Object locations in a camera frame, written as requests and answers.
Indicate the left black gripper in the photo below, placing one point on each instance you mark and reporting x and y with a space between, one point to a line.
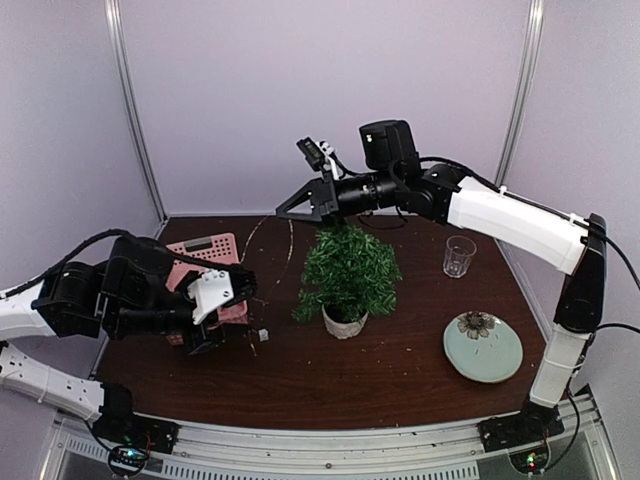
205 338

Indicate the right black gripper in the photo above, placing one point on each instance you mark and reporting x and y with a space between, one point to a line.
323 196

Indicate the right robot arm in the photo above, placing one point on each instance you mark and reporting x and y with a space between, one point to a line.
449 193

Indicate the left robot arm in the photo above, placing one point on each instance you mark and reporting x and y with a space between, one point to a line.
121 285

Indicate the small green christmas tree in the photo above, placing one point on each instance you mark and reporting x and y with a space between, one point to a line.
350 270

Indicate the white tree pot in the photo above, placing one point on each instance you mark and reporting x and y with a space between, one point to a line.
342 330

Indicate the pink plastic basket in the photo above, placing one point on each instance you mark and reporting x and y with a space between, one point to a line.
231 321

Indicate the clear drinking glass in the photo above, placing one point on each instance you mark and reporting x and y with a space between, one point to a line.
459 253

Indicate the light green floral plate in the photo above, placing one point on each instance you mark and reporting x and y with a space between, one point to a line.
483 348

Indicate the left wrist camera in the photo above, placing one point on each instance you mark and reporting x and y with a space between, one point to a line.
243 283

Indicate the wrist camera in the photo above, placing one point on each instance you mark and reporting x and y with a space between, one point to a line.
243 283
316 153

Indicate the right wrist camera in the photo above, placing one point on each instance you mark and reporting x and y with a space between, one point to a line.
316 153

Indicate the aluminium front rail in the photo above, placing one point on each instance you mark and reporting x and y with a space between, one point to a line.
443 451

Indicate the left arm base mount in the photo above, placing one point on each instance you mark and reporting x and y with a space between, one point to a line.
129 442

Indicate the right aluminium frame post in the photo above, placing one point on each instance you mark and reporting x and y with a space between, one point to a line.
528 64

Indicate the aluminium frame post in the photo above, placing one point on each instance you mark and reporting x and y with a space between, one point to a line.
117 37
528 64

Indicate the left aluminium frame post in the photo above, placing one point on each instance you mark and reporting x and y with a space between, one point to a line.
117 37

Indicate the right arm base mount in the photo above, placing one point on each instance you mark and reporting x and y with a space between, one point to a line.
520 435

